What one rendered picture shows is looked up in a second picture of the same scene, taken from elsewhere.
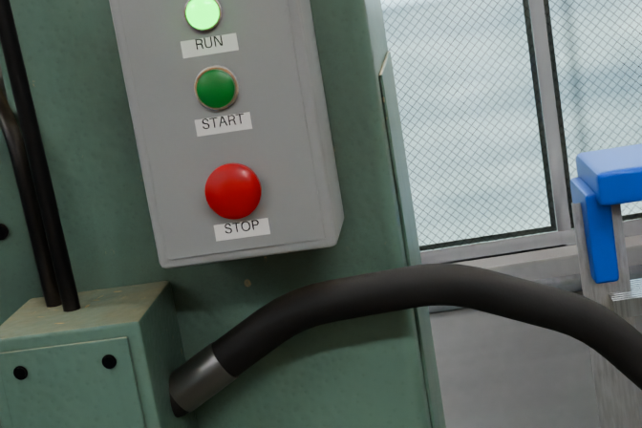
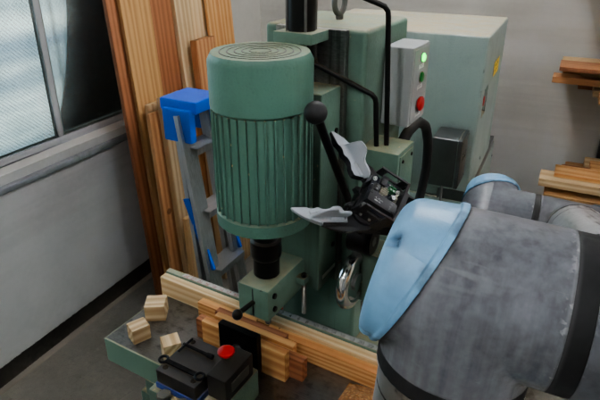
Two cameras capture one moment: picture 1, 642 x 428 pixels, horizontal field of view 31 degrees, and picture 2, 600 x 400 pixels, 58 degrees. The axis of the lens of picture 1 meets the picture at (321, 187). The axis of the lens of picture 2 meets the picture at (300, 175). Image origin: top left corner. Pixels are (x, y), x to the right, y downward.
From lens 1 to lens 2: 1.22 m
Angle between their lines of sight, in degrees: 64
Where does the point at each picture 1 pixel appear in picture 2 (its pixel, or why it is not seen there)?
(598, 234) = (192, 125)
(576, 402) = (80, 210)
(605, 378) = (192, 179)
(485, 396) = (46, 219)
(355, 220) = not seen: hidden behind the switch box
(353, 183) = not seen: hidden behind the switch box
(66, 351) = (407, 153)
